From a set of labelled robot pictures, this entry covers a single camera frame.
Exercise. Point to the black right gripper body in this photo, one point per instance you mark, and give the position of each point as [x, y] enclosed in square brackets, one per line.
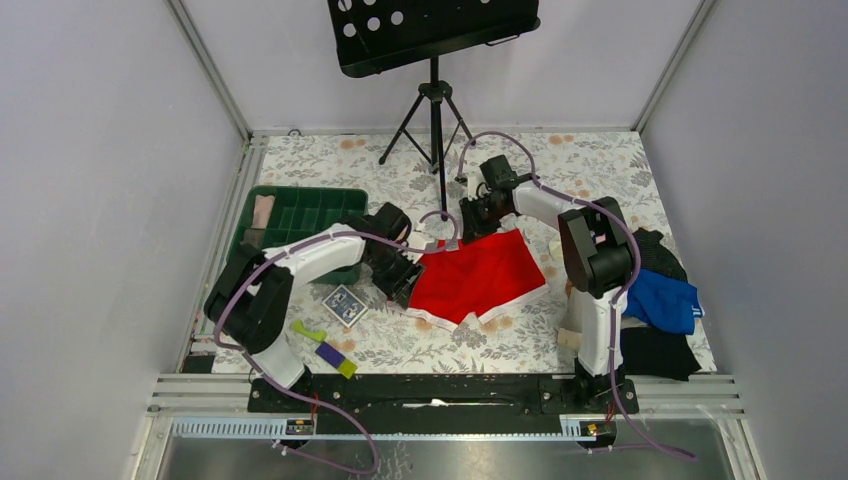
[482, 215]

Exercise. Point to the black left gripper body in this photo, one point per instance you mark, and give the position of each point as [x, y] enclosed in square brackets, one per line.
[394, 270]

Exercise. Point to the red underwear white trim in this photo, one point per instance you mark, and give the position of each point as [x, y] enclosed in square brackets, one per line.
[481, 280]

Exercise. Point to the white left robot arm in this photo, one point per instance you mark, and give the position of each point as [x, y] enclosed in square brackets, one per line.
[250, 298]

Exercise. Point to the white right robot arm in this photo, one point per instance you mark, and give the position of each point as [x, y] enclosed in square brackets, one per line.
[600, 256]

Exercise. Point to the blue playing card box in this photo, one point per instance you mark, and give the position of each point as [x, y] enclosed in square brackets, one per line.
[345, 306]

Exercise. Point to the floral patterned table mat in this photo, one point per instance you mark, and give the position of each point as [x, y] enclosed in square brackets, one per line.
[523, 339]

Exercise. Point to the pale yellow-green garment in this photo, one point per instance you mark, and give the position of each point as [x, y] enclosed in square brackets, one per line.
[556, 251]

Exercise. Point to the green plastic divided tray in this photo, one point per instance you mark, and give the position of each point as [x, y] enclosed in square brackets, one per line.
[297, 213]

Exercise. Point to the purple and green block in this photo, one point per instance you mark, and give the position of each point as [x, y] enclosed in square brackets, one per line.
[336, 359]

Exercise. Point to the lime green plastic piece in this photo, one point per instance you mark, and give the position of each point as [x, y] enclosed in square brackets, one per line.
[317, 336]

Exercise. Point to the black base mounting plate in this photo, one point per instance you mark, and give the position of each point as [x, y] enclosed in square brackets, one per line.
[430, 404]

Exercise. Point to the pink rolled cloth in tray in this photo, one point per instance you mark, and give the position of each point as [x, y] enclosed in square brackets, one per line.
[263, 207]

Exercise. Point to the beige grey garment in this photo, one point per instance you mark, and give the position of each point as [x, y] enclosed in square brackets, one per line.
[570, 330]

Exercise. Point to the black mesh garment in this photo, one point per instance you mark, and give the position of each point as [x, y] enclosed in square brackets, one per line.
[657, 258]

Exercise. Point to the black music stand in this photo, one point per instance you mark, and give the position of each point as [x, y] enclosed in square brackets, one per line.
[373, 37]

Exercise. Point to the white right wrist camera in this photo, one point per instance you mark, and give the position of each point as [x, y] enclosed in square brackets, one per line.
[474, 184]

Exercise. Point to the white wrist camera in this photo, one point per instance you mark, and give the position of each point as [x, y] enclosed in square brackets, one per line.
[474, 184]
[419, 242]

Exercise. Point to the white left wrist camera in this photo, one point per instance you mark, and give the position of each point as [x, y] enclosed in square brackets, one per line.
[419, 242]

